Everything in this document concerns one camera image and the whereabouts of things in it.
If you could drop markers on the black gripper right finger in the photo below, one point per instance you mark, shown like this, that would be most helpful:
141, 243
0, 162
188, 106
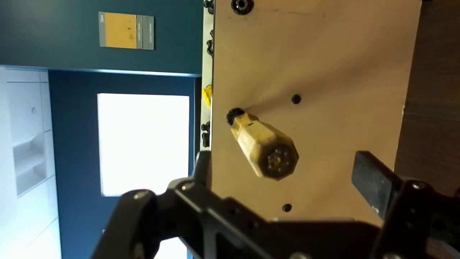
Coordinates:
407, 220

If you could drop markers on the white shelf unit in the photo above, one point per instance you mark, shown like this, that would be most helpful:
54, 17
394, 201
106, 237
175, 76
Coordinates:
29, 162

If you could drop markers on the blue door with window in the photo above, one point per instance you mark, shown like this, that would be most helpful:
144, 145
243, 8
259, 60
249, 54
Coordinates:
72, 143

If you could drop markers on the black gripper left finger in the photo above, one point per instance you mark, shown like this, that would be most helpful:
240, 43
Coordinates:
144, 238

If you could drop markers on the yellow grey wall sign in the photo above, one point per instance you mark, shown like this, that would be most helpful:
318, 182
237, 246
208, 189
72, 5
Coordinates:
126, 30

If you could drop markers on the wooden foosball table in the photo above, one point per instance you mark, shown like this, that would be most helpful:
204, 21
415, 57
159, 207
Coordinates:
335, 71

